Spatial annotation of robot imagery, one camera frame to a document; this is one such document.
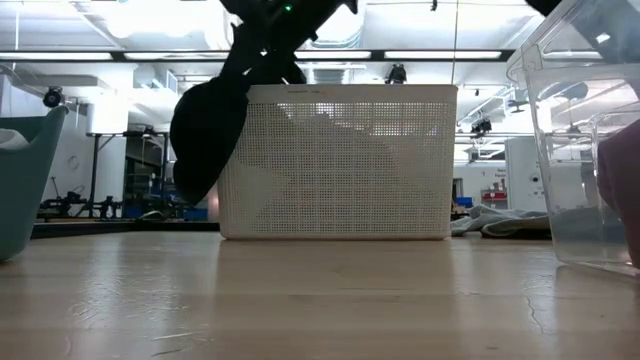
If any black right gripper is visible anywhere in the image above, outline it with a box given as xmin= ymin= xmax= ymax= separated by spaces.
xmin=219 ymin=0 xmax=359 ymax=87

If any black cloth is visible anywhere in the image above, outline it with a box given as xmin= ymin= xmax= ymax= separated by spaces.
xmin=168 ymin=74 xmax=252 ymax=207

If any maroon cloth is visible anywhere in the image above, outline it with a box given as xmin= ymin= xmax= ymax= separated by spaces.
xmin=596 ymin=119 xmax=640 ymax=269

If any black device behind basket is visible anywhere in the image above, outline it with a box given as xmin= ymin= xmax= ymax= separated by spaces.
xmin=384 ymin=63 xmax=409 ymax=86

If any white perforated plastic basket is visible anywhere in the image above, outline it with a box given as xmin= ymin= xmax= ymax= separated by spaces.
xmin=217 ymin=83 xmax=459 ymax=242

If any black-legged background table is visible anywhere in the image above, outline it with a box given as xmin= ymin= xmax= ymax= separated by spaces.
xmin=87 ymin=130 xmax=171 ymax=219

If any white cloth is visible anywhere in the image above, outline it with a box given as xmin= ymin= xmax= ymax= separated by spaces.
xmin=0 ymin=128 xmax=30 ymax=152

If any teal plastic bin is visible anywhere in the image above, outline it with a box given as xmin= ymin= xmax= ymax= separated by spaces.
xmin=0 ymin=104 xmax=70 ymax=263

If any light grey cloth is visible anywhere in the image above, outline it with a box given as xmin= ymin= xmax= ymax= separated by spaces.
xmin=449 ymin=203 xmax=552 ymax=239

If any white cabinet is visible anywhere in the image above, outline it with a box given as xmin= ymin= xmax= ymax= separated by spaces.
xmin=504 ymin=135 xmax=549 ymax=214

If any clear plastic bin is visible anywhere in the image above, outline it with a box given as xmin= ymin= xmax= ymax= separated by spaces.
xmin=506 ymin=0 xmax=640 ymax=279

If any small black camera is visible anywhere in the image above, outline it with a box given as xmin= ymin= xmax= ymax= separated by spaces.
xmin=43 ymin=86 xmax=65 ymax=109

